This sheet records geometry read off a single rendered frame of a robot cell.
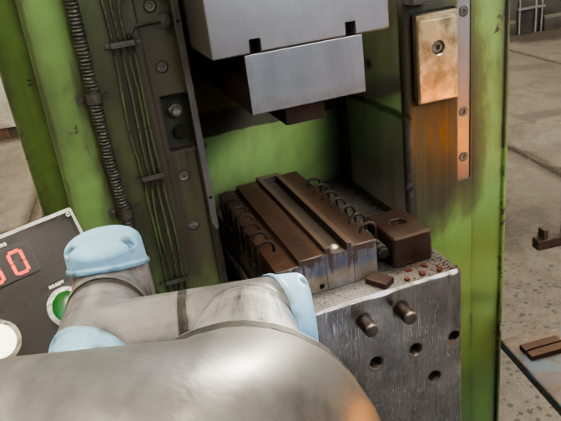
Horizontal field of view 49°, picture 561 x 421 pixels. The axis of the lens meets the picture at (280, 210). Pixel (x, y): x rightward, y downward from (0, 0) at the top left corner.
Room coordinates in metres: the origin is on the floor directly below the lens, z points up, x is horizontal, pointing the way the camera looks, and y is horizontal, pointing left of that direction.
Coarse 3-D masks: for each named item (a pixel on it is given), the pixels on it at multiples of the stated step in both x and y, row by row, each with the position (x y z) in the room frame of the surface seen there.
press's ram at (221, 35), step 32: (192, 0) 1.01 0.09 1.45; (224, 0) 0.95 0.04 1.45; (256, 0) 0.97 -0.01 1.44; (288, 0) 0.98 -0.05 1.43; (320, 0) 1.00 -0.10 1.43; (352, 0) 1.01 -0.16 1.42; (384, 0) 1.03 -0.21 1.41; (192, 32) 1.06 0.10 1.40; (224, 32) 0.95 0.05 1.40; (256, 32) 0.97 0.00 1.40; (288, 32) 0.98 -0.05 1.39; (320, 32) 1.00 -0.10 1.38; (352, 32) 1.02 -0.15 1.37
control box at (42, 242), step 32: (32, 224) 0.81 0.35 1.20; (64, 224) 0.83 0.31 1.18; (0, 256) 0.76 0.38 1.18; (32, 256) 0.78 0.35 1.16; (0, 288) 0.74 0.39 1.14; (32, 288) 0.75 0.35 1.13; (64, 288) 0.77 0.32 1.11; (0, 320) 0.71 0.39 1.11; (32, 320) 0.72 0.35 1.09; (32, 352) 0.70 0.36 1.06
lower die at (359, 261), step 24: (240, 192) 1.33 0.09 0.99; (264, 192) 1.31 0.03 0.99; (312, 192) 1.27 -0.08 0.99; (264, 216) 1.18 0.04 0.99; (288, 216) 1.17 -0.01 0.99; (336, 216) 1.13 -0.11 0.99; (288, 240) 1.06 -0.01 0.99; (312, 240) 1.04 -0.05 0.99; (360, 240) 1.02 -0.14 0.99; (264, 264) 1.03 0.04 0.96; (288, 264) 0.99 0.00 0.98; (312, 264) 0.98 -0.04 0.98; (336, 264) 0.99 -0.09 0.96; (360, 264) 1.01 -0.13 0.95; (312, 288) 0.98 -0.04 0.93
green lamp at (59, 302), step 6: (60, 294) 0.76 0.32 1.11; (66, 294) 0.76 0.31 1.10; (54, 300) 0.75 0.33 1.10; (60, 300) 0.75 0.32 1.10; (66, 300) 0.76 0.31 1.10; (54, 306) 0.75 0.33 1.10; (60, 306) 0.75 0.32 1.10; (54, 312) 0.74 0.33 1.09; (60, 312) 0.74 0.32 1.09; (60, 318) 0.74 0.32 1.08
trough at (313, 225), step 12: (264, 180) 1.37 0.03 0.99; (276, 180) 1.38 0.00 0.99; (276, 192) 1.31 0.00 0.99; (288, 192) 1.30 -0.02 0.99; (288, 204) 1.24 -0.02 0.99; (300, 204) 1.23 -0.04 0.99; (300, 216) 1.17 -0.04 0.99; (312, 216) 1.16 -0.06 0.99; (312, 228) 1.11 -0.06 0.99; (324, 228) 1.10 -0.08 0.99; (324, 240) 1.05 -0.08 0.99; (336, 240) 1.04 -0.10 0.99; (336, 252) 0.99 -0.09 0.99
